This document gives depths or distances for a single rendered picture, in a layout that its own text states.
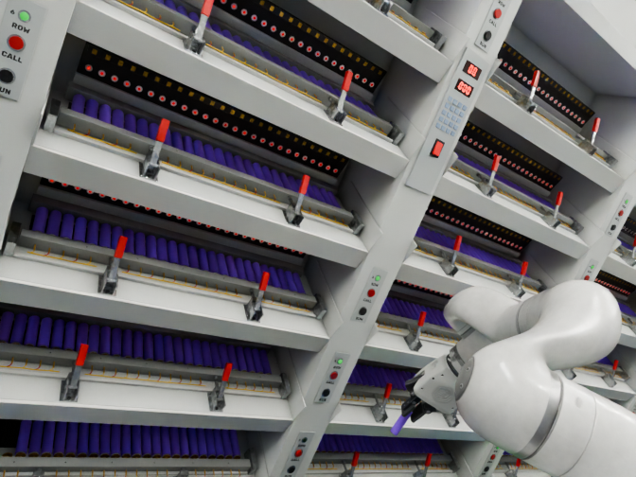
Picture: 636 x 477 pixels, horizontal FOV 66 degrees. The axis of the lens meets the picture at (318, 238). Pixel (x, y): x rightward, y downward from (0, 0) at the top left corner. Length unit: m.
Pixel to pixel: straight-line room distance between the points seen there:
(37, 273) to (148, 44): 0.38
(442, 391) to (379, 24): 0.72
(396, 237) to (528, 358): 0.50
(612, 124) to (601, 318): 1.03
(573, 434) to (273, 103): 0.61
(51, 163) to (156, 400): 0.46
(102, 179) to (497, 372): 0.59
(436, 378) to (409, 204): 0.36
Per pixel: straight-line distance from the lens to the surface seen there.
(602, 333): 0.64
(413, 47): 0.96
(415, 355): 1.20
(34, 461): 1.07
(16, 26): 0.75
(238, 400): 1.06
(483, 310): 0.91
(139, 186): 0.79
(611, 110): 1.65
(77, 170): 0.78
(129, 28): 0.76
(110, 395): 0.97
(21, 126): 0.76
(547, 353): 0.60
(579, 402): 0.59
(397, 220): 1.00
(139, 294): 0.87
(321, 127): 0.87
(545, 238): 1.37
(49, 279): 0.84
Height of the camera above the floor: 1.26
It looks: 9 degrees down
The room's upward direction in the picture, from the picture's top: 23 degrees clockwise
